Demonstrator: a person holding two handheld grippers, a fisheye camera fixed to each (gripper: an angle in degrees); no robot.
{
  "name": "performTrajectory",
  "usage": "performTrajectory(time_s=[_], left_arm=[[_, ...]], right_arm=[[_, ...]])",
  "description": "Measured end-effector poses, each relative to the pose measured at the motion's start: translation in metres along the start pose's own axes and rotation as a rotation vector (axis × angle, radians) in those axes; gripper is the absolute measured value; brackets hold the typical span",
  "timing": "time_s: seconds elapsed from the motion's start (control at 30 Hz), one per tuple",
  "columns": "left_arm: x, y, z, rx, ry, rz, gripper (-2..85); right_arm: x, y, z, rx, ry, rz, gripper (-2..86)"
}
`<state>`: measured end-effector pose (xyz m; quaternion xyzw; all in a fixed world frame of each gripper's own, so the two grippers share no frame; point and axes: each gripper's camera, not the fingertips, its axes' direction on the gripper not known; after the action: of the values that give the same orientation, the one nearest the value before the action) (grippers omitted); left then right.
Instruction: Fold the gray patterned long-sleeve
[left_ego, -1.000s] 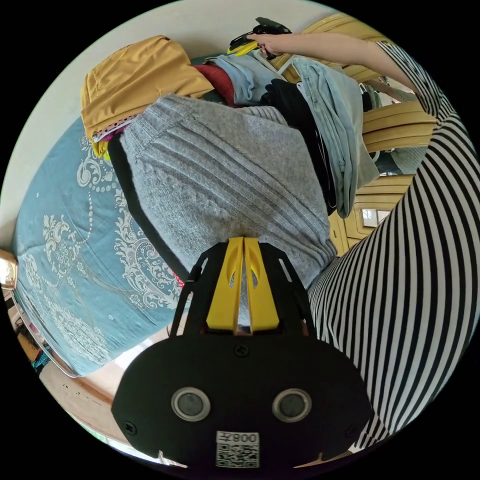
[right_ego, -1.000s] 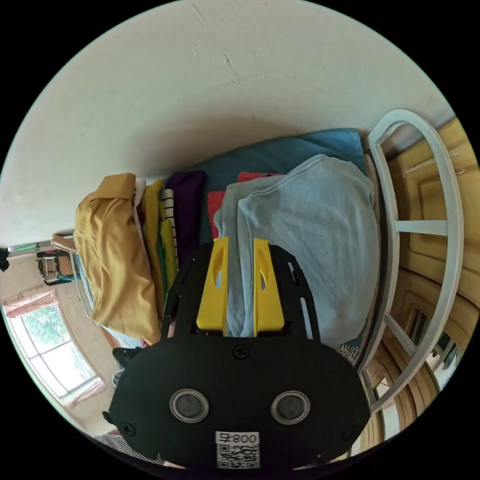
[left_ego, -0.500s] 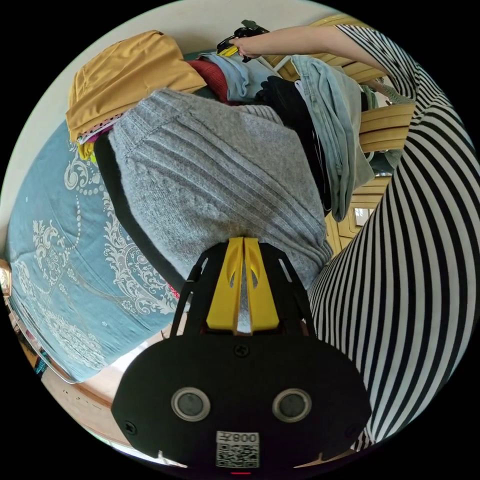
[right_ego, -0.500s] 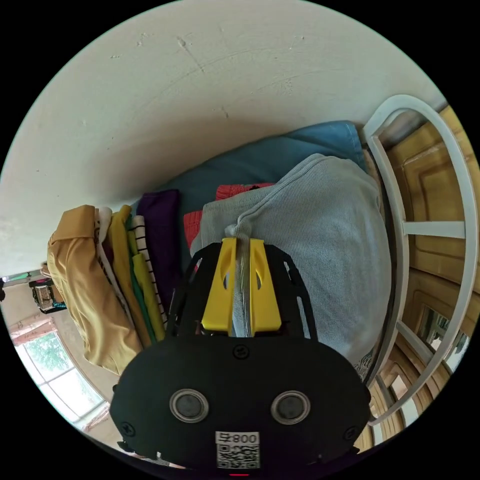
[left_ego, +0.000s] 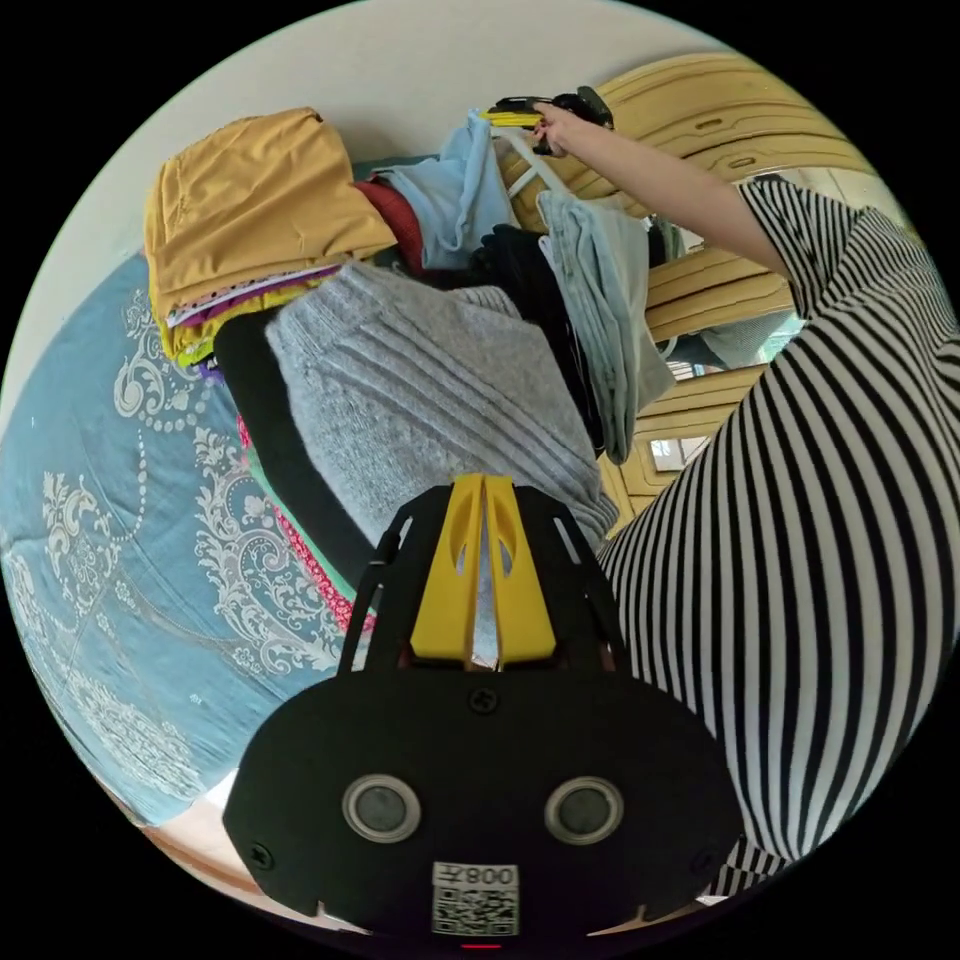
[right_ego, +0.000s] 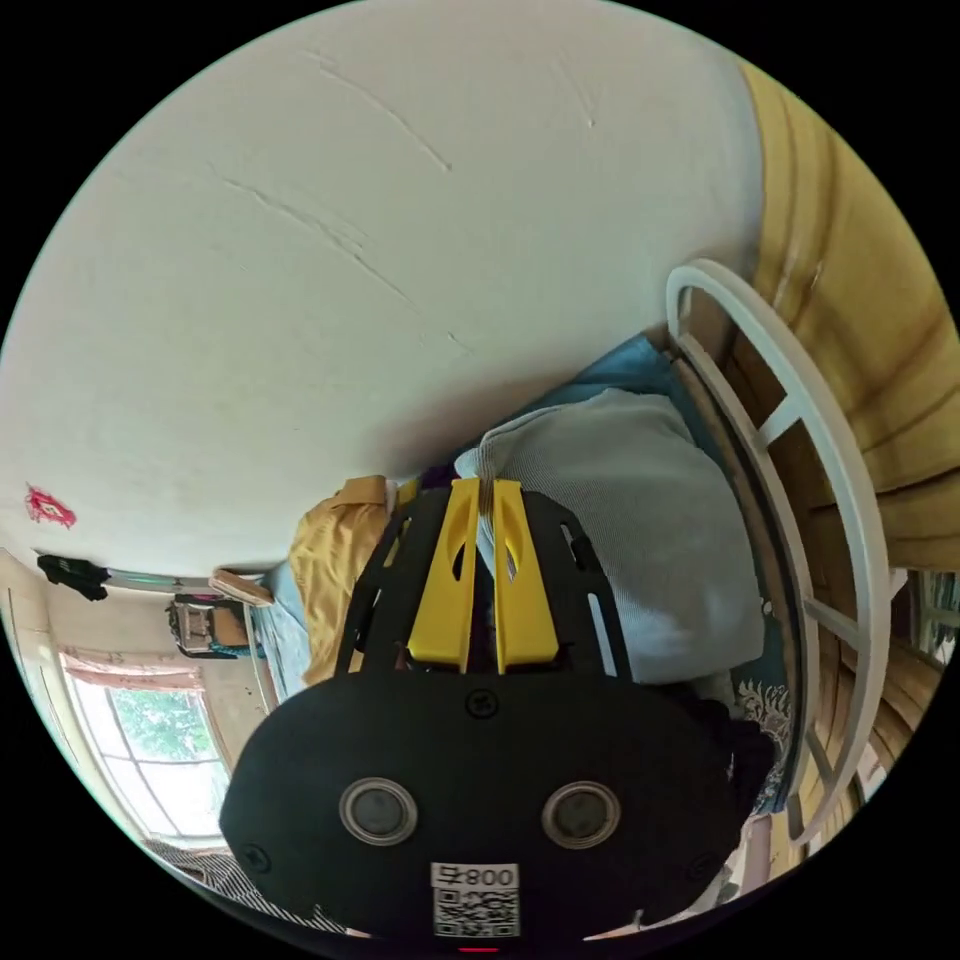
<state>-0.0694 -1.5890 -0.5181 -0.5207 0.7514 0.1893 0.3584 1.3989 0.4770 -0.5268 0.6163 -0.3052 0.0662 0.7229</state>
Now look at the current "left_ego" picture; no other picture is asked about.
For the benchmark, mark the pile of clothes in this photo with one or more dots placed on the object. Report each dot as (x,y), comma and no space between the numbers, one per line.
(420,390)

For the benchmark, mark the person's right hand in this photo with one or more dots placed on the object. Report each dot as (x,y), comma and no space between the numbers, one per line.
(574,133)

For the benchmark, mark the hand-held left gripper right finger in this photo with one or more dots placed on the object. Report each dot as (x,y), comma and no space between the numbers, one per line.
(521,600)

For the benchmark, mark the gray patterned long-sleeve shirt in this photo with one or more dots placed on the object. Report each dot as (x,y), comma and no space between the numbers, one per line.
(457,195)

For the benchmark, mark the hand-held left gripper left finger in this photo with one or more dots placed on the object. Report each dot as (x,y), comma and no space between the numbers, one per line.
(444,600)

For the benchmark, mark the person's body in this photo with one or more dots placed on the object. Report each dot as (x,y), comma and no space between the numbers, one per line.
(787,525)

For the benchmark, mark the bed with blue ornamented quilt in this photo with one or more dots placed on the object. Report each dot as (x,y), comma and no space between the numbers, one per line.
(120,525)

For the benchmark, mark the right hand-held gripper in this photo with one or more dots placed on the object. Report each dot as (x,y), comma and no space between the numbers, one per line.
(589,101)

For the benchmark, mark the person's right forearm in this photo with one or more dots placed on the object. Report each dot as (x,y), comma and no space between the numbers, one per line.
(675,187)

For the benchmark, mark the yellow wooden cupboard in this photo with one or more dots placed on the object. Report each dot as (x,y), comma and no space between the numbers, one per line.
(720,97)

